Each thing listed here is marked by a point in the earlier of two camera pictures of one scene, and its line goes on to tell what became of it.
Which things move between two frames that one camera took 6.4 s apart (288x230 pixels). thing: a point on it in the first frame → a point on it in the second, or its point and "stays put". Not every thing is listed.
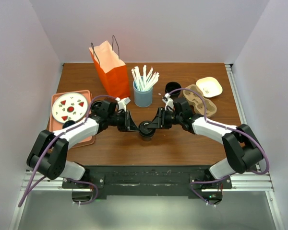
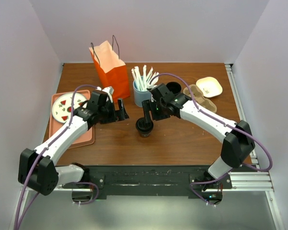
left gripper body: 122,121 → 107,115
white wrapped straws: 145,82 stays put
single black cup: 147,138 → 144,133
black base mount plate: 149,181 stays put
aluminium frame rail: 258,180 stays put
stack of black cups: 171,86 stays put
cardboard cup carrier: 197,103 stays put
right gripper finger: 153,125 → 149,118
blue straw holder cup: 142,98 stays put
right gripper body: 168,119 → 158,111
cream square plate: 210,86 stays put
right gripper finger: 157,122 → 147,106
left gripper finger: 134,128 → 122,115
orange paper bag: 112,71 stays put
